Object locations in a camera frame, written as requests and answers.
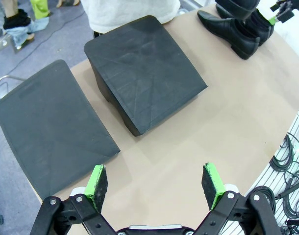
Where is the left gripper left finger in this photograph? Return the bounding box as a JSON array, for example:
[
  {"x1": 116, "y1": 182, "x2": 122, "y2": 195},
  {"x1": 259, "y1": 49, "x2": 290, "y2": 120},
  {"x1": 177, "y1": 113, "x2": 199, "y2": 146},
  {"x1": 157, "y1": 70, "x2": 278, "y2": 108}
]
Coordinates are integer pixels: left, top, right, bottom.
[{"x1": 29, "y1": 164, "x2": 118, "y2": 235}]

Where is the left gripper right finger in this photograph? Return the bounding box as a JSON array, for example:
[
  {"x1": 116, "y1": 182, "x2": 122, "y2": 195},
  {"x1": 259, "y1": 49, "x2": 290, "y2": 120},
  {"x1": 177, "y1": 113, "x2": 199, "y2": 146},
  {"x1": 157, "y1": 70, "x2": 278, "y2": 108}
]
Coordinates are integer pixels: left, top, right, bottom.
[{"x1": 193, "y1": 161, "x2": 282, "y2": 235}]

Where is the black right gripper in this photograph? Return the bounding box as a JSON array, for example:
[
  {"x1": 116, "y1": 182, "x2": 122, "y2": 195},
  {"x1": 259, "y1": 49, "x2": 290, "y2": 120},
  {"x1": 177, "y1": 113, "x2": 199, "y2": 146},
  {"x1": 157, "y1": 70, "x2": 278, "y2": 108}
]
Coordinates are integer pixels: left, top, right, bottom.
[{"x1": 267, "y1": 0, "x2": 295, "y2": 25}]

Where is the large black leather shoe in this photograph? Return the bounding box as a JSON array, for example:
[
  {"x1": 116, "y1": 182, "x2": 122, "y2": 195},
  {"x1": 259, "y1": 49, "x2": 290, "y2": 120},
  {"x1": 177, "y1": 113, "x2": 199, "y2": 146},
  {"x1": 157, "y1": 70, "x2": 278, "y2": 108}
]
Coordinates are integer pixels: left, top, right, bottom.
[
  {"x1": 197, "y1": 10, "x2": 261, "y2": 60},
  {"x1": 244, "y1": 8, "x2": 275, "y2": 47}
]

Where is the black shoe stand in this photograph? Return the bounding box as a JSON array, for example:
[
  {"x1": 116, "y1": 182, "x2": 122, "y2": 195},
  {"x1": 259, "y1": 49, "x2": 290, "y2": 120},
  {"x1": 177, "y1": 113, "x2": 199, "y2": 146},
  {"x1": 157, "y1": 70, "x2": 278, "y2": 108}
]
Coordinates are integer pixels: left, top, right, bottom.
[
  {"x1": 83, "y1": 15, "x2": 209, "y2": 137},
  {"x1": 0, "y1": 59, "x2": 121, "y2": 201}
]

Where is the white slotted panel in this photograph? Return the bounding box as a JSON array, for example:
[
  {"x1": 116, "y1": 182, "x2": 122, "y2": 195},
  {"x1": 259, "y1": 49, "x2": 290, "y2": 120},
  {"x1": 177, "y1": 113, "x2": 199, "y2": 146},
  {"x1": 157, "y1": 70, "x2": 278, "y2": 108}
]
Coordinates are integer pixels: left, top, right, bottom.
[{"x1": 247, "y1": 110, "x2": 299, "y2": 235}]

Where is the person in grey sweatshirt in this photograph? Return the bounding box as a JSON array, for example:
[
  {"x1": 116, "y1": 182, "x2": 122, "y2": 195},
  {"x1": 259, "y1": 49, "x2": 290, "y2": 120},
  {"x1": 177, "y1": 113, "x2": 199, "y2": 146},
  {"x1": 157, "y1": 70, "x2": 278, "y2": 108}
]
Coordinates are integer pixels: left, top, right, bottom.
[{"x1": 80, "y1": 0, "x2": 181, "y2": 34}]

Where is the bright green garment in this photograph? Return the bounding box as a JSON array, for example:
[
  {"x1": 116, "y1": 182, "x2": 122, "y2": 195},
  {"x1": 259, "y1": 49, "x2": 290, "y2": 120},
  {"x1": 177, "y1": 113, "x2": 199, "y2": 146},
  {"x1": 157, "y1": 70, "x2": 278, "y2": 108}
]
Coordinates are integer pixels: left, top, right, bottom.
[{"x1": 30, "y1": 0, "x2": 51, "y2": 21}]

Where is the black coiled cable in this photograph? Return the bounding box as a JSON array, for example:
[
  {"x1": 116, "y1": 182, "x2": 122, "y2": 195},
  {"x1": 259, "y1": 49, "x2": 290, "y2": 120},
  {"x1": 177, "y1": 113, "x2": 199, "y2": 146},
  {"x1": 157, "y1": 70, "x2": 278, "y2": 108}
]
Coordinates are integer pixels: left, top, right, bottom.
[
  {"x1": 269, "y1": 132, "x2": 299, "y2": 173},
  {"x1": 247, "y1": 186, "x2": 277, "y2": 222}
]

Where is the thin floor cable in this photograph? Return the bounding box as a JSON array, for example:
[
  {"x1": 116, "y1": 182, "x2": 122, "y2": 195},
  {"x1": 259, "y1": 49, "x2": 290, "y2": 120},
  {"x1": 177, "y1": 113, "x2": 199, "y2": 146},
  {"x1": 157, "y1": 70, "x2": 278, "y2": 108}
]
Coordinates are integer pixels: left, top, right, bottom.
[{"x1": 6, "y1": 0, "x2": 75, "y2": 75}]

